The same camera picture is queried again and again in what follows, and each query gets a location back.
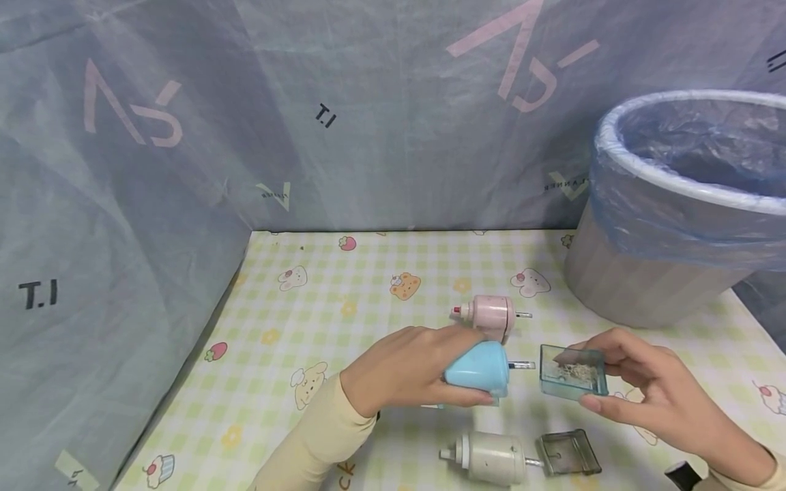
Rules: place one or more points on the person's left thumb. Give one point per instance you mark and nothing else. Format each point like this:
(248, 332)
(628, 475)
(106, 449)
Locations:
(470, 397)

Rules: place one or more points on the white pencil sharpener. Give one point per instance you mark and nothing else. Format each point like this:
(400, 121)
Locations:
(491, 458)

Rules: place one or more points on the person's right fingers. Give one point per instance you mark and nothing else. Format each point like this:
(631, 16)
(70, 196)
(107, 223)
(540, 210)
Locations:
(635, 372)

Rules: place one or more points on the person's right forearm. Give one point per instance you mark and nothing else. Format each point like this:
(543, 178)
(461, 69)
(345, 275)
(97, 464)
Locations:
(775, 477)

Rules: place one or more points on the grey transparent shavings drawer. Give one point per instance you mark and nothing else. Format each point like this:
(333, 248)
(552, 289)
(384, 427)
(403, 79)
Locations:
(568, 453)

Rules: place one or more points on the person's left fingers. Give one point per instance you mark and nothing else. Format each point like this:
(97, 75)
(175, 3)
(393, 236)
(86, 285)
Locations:
(454, 335)

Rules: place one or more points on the blue pencil sharpener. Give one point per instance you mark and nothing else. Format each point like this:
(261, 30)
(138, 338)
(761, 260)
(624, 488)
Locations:
(485, 368)

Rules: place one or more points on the blue plastic bin liner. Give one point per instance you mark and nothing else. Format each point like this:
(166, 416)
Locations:
(651, 204)

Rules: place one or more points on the person's right hand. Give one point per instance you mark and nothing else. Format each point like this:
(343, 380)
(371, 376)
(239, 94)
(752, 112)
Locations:
(672, 402)

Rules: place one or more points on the person's right index finger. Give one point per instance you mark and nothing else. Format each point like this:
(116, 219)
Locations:
(592, 344)

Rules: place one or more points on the person's left hand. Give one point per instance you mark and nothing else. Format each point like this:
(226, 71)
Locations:
(393, 372)

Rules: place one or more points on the grey ribbed waste bin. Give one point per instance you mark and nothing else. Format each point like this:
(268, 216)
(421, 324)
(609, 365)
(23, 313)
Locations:
(638, 286)

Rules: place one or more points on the person's right thumb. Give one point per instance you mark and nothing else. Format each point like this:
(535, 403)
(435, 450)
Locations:
(611, 404)

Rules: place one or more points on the teal transparent shavings drawer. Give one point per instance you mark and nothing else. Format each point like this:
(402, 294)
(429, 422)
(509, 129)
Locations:
(574, 378)

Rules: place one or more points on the pink pencil sharpener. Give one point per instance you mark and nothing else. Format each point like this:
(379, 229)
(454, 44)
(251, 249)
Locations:
(494, 315)

